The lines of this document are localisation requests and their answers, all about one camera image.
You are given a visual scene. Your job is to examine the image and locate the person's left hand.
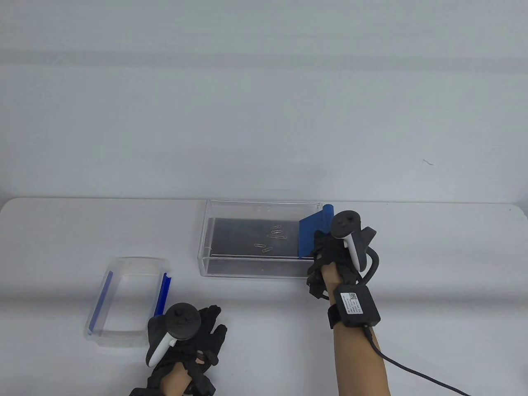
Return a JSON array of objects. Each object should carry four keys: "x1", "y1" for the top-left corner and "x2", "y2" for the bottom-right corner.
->
[{"x1": 145, "y1": 304, "x2": 229, "y2": 396}]

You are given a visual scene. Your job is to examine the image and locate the person's right hand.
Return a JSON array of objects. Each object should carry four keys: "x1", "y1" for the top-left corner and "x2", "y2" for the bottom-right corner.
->
[{"x1": 306, "y1": 229, "x2": 365, "y2": 306}]

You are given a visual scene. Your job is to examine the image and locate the blue plastic scraper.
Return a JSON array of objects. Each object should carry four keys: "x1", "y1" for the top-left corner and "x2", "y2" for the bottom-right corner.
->
[{"x1": 297, "y1": 204, "x2": 334, "y2": 260}]

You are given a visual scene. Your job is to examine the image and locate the person's right forearm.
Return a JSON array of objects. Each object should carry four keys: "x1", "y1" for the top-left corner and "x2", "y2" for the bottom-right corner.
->
[{"x1": 332, "y1": 303, "x2": 391, "y2": 396}]

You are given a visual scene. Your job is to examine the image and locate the black white left hand controller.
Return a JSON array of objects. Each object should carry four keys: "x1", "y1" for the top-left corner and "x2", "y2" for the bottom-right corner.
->
[{"x1": 146, "y1": 302, "x2": 202, "y2": 367}]

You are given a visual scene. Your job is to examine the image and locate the black white hand controller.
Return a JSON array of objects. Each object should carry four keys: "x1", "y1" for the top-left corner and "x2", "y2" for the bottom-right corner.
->
[
  {"x1": 146, "y1": 302, "x2": 202, "y2": 367},
  {"x1": 331, "y1": 210, "x2": 377, "y2": 273}
]

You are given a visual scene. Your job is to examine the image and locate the black white right hand controller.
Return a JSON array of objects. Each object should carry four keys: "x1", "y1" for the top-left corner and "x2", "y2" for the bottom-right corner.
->
[{"x1": 331, "y1": 210, "x2": 377, "y2": 273}]

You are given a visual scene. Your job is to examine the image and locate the clear acrylic rectangular box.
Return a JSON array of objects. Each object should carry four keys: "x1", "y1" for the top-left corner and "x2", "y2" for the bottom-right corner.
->
[{"x1": 199, "y1": 200, "x2": 335, "y2": 278}]

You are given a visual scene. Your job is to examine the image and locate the clear container with blue latches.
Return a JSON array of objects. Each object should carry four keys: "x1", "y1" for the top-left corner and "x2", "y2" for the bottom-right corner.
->
[{"x1": 84, "y1": 257, "x2": 173, "y2": 349}]

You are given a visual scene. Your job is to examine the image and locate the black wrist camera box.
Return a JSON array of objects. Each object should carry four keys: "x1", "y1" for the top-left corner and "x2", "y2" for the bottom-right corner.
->
[{"x1": 333, "y1": 285, "x2": 381, "y2": 328}]

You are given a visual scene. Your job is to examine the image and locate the black cable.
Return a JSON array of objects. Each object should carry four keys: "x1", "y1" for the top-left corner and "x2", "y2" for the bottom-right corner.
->
[{"x1": 362, "y1": 323, "x2": 476, "y2": 396}]

